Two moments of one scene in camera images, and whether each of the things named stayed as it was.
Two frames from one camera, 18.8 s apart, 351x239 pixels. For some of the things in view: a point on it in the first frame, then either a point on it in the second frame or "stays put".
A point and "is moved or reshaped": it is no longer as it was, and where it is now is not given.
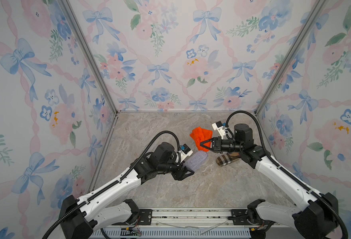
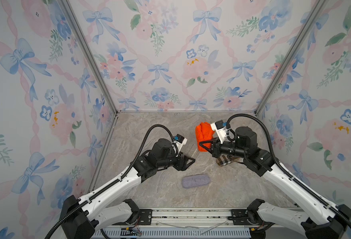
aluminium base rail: [194, 223] stays put
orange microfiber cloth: [199, 135] is moved or reshaped
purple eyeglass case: [196, 160] → [191, 181]
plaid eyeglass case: [227, 158] stays put
